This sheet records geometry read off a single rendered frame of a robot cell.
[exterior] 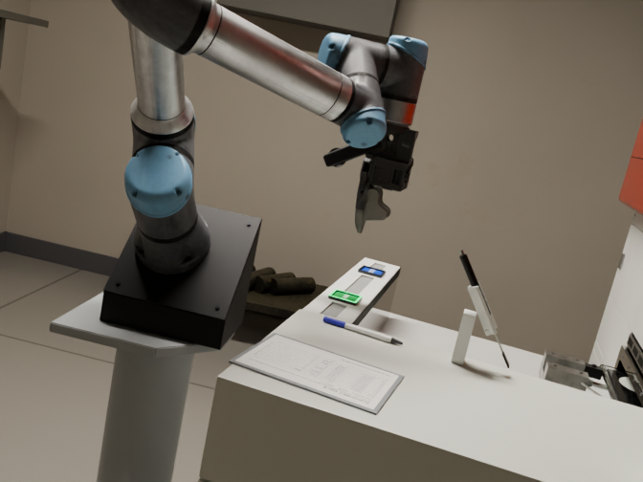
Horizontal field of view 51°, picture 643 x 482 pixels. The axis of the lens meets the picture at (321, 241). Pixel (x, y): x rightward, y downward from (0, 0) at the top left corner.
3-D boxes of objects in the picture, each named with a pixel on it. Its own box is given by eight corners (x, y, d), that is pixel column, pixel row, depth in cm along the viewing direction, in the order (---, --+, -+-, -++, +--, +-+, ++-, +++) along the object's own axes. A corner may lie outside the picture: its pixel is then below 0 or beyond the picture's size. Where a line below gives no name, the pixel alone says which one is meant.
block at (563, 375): (584, 385, 137) (587, 371, 136) (586, 391, 133) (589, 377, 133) (543, 373, 138) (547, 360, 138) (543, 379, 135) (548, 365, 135)
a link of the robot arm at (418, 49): (378, 33, 124) (419, 43, 127) (365, 94, 127) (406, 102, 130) (395, 32, 117) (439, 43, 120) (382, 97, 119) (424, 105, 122)
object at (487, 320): (486, 365, 111) (508, 288, 108) (485, 373, 107) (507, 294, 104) (450, 355, 112) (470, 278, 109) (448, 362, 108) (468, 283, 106)
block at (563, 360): (580, 372, 144) (584, 359, 144) (582, 377, 141) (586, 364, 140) (542, 361, 146) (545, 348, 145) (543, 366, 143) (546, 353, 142)
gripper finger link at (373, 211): (380, 241, 126) (390, 192, 124) (349, 233, 128) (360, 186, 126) (383, 238, 129) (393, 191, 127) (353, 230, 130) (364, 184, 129)
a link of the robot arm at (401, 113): (372, 95, 122) (381, 98, 130) (366, 120, 123) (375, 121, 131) (413, 103, 120) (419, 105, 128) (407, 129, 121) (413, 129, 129)
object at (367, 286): (388, 318, 173) (400, 266, 170) (333, 399, 121) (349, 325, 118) (353, 309, 175) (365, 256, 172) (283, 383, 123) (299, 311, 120)
